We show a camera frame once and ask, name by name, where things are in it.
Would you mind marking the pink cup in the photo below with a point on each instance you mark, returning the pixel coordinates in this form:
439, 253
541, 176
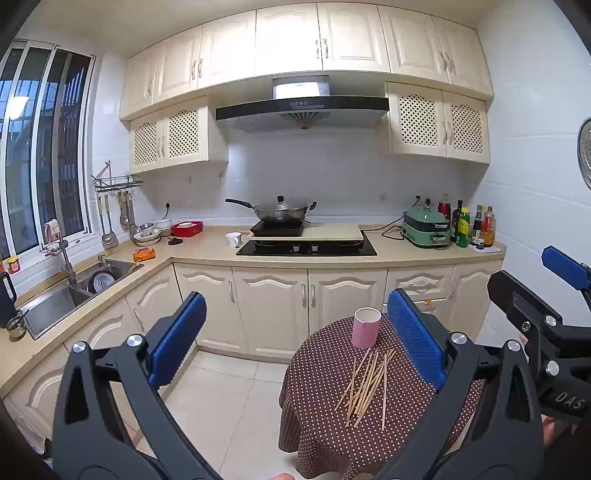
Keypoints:
364, 332

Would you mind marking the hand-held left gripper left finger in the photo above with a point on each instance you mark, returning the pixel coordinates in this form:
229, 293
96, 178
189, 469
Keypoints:
180, 341

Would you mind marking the dark soy sauce bottle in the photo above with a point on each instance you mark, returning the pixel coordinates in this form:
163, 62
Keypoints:
477, 228

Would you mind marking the white mug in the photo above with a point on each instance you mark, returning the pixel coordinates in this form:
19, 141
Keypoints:
233, 240

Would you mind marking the orange packet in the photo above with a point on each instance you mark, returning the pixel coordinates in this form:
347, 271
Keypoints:
144, 254

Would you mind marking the red label bottle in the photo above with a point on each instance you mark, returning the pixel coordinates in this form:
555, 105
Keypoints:
444, 210

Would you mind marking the cream upper wall cabinets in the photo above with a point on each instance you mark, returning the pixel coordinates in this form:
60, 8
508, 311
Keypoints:
286, 41

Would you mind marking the black induction cooker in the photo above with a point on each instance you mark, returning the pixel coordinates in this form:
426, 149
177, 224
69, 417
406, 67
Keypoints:
277, 229

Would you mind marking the steel pot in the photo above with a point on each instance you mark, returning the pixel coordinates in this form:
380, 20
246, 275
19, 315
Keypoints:
101, 282

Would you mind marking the beige kitchen countertop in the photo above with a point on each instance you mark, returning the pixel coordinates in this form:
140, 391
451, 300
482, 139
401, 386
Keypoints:
203, 251

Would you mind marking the wall socket with plug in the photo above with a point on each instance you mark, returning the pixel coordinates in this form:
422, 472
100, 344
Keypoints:
167, 204

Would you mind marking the black kettle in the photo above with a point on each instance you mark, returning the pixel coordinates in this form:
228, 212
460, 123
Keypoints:
5, 300

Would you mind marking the black glass gas hob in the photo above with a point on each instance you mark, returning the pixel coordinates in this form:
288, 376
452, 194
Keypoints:
337, 249

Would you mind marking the small black round object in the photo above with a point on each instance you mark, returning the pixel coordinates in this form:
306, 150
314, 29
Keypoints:
175, 241

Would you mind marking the green electric cooker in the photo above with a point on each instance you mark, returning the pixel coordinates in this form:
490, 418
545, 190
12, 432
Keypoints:
425, 228

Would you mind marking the black range hood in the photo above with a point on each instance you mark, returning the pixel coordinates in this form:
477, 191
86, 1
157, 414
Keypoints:
300, 110

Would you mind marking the dark green oil bottle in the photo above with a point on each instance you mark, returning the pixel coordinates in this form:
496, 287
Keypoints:
457, 221

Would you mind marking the hanging ladles and spatulas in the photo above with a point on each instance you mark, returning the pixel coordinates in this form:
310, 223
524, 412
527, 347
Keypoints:
109, 236

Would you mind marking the barred window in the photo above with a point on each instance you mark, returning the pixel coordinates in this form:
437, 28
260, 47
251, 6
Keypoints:
46, 152

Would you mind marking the small red jar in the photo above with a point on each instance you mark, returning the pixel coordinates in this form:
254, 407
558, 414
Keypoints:
14, 264

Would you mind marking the steel wok with lid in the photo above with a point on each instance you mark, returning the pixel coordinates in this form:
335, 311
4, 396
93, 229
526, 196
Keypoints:
277, 213

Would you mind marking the wall utensil rack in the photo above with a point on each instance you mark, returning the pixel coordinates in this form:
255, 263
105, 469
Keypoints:
117, 182

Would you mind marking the brown polka dot tablecloth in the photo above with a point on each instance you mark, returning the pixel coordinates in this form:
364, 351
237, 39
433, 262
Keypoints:
323, 369

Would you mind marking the steel double sink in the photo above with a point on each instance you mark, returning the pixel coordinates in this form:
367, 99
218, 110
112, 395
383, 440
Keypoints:
51, 304

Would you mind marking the stack of bowls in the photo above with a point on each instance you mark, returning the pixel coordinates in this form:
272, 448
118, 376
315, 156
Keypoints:
147, 235

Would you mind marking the person's right hand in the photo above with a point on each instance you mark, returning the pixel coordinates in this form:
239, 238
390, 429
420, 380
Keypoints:
551, 429

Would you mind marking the hanging steel spatula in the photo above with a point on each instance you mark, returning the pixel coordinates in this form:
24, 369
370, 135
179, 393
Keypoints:
124, 217

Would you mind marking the cream base cabinets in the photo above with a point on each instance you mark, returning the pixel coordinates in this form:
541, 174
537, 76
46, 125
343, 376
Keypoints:
272, 304

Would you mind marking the small steel cup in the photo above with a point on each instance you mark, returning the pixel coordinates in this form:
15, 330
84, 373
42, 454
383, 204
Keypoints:
17, 328

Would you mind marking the round metal disc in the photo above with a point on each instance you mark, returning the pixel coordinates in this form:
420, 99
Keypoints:
586, 152

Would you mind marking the bunch of wooden chopsticks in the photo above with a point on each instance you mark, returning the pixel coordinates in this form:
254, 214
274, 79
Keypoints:
364, 392

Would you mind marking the orange red sauce bottle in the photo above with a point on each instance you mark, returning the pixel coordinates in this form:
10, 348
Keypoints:
488, 226

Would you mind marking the steel faucet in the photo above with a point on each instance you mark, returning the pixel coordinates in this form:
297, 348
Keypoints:
69, 267

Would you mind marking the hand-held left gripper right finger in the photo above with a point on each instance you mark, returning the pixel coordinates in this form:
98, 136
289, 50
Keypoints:
415, 341

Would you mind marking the red plastic basket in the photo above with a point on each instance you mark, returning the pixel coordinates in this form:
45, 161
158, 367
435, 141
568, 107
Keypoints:
187, 230

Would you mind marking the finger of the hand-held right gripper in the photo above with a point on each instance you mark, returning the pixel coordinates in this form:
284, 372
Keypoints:
563, 267
512, 295

